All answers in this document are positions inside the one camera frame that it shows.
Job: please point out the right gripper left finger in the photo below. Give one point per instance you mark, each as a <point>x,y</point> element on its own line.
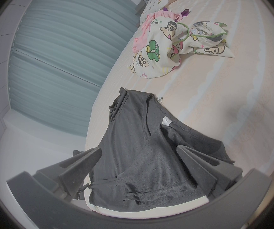
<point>72,173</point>

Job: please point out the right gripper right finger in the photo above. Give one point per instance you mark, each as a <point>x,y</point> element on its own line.
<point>206,170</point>

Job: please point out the black T-shirt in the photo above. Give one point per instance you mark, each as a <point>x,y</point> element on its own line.
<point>132,147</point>

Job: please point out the bed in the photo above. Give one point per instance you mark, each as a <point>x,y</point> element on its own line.
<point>223,92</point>

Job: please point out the blue-green curtain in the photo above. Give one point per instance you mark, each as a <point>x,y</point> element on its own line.
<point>55,92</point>
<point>79,27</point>

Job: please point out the white printed pyjama garment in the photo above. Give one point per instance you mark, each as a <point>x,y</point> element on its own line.
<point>160,46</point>

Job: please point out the pink garment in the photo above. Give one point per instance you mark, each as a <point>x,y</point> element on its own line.
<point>144,32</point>

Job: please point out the purple garment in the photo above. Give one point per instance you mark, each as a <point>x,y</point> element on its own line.
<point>184,12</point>

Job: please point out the grey bedside table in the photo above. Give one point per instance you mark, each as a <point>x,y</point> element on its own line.
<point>141,7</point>

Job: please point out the white printed pillow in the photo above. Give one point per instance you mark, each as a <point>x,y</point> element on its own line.
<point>158,1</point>

